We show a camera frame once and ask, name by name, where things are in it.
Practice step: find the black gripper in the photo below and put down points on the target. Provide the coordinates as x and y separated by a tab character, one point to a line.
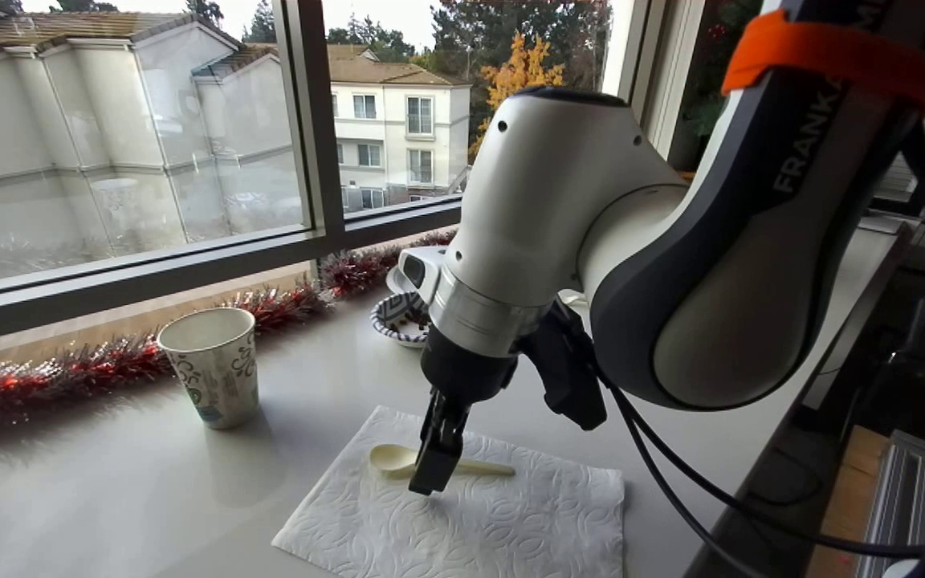
466	374

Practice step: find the cream plastic spoon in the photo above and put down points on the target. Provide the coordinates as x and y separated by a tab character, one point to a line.
391	456

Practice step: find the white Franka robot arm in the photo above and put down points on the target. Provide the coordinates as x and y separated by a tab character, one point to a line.
546	182

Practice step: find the embossed white paper napkin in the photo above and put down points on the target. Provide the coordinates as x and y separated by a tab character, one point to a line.
464	531

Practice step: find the blue striped small bowl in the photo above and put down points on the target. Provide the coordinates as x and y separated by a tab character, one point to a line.
400	321

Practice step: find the patterned paper cup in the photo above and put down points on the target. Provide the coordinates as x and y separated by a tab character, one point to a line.
217	374

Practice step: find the red tinsel garland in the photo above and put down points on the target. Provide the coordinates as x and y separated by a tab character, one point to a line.
79	369

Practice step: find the wooden board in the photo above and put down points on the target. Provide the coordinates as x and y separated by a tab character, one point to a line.
843	514

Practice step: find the potted Christmas tree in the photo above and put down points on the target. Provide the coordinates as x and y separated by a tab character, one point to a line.
709	65

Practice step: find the aluminium profile frame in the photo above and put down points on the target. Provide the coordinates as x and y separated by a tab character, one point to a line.
899	501

